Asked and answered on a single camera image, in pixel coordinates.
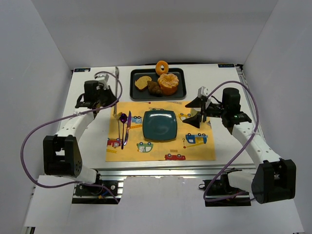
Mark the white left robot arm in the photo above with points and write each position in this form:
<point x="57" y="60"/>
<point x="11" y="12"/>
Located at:
<point x="61" y="154"/>

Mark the teal square plate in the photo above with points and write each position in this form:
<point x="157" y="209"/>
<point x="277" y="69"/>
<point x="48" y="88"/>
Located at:
<point x="159" y="125"/>

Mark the sliced bread loaf piece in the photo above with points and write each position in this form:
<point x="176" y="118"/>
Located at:
<point x="142" y="82"/>

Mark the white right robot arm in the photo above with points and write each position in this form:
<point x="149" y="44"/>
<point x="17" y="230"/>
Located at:
<point x="275" y="177"/>

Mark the purple spoon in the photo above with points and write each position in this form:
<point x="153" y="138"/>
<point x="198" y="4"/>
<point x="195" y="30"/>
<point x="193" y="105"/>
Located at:
<point x="123" y="120"/>

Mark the yellow cartoon placemat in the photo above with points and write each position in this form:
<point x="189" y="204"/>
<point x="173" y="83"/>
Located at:
<point x="190" y="144"/>

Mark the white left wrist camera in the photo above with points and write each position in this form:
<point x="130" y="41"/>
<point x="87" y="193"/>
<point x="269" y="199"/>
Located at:
<point x="102" y="78"/>

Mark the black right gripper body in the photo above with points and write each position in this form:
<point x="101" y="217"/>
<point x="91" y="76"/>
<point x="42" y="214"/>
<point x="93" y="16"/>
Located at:
<point x="203" y="111"/>

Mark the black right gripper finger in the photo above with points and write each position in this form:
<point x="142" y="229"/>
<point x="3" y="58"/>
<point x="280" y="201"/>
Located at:
<point x="193" y="121"/>
<point x="196" y="103"/>

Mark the aluminium table frame rail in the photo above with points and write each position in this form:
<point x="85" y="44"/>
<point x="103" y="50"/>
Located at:
<point x="240" y="72"/>

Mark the iridescent knife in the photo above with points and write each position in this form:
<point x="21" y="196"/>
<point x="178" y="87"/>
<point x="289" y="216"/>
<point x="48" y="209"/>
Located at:
<point x="129" y="121"/>

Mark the black baking tray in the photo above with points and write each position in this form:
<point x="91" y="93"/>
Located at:
<point x="138" y="95"/>

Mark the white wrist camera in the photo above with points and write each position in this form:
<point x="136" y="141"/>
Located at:
<point x="203" y="94"/>
<point x="102" y="78"/>

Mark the brown chocolate croissant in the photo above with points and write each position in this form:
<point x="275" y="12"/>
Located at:
<point x="154" y="88"/>

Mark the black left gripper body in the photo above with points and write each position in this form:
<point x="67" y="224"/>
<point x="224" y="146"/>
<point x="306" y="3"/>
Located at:
<point x="107" y="95"/>

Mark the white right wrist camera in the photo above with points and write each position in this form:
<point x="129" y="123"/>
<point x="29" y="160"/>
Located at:
<point x="203" y="94"/>

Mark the light green mug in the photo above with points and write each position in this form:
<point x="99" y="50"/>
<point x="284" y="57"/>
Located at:
<point x="195" y="113"/>

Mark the orange sugared bun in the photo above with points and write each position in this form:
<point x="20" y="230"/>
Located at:
<point x="168" y="84"/>

